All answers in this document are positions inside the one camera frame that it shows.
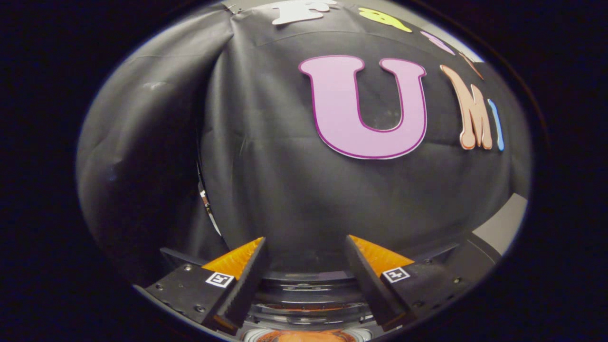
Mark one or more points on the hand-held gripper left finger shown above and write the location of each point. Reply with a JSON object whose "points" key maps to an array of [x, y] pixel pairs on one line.
{"points": [[249, 280]]}

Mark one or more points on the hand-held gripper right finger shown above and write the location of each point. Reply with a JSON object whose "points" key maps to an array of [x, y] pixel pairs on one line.
{"points": [[368, 285]]}

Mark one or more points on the orange garment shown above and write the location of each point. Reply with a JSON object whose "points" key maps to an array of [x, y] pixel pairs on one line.
{"points": [[304, 337]]}

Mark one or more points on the black backdrop cloth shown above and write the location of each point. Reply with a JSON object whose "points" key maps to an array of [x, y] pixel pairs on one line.
{"points": [[285, 190]]}

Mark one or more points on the white cabinet with dark top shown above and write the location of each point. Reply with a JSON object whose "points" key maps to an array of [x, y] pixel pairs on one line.
{"points": [[503, 223]]}

